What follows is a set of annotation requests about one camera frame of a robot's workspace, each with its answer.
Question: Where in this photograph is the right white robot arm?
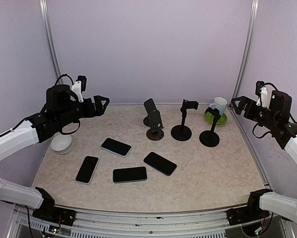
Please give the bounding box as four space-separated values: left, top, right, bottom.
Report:
231 90 297 224

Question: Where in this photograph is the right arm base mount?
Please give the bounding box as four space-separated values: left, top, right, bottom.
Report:
226 206 262 226

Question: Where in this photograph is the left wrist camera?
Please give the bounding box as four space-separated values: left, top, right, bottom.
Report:
72 75 87 103

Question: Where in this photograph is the black clamp phone stand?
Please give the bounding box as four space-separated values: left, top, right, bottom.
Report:
171 99 199 141

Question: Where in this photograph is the phone with dark-blue case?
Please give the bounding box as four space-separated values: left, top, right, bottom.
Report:
144 152 177 176

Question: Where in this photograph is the front aluminium rail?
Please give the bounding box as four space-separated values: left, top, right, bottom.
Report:
4 206 296 238

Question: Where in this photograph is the left aluminium frame post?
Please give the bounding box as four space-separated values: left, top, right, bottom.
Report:
39 0 61 78

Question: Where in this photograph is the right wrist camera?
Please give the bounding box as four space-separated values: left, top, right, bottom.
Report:
255 81 268 108

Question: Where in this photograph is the aluminium frame post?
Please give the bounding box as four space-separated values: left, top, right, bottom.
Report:
232 0 259 98
39 0 61 78

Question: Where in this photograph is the phone with lilac case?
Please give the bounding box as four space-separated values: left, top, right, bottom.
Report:
75 156 99 184

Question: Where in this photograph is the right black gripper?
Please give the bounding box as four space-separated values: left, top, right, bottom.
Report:
231 95 279 129

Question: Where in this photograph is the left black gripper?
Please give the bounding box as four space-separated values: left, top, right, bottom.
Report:
56 95 109 127

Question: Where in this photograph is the green saucer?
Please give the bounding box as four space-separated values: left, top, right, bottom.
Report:
204 112 227 125

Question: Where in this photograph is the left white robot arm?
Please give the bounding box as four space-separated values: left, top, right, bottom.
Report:
0 84 110 221

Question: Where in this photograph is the folding phone stand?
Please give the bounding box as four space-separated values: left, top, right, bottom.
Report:
146 110 164 141
143 98 157 126

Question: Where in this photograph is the phone with light-blue case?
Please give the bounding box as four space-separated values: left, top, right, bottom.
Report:
101 138 132 157

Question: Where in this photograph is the white blue mug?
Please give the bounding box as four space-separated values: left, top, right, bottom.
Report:
209 97 227 116

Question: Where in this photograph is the phone with teal case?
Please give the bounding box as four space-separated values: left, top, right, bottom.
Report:
113 167 147 183

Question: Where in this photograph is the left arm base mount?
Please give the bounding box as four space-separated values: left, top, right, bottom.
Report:
32 207 76 226

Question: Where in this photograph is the white bowl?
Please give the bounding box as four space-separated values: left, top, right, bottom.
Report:
51 134 73 155

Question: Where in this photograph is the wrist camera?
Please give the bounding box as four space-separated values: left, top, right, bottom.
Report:
255 81 268 108
72 75 87 103

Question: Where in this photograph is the black clamp stand right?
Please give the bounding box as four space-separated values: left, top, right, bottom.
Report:
199 107 221 147

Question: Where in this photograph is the right aluminium frame post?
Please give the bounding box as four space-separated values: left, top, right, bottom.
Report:
232 0 259 98

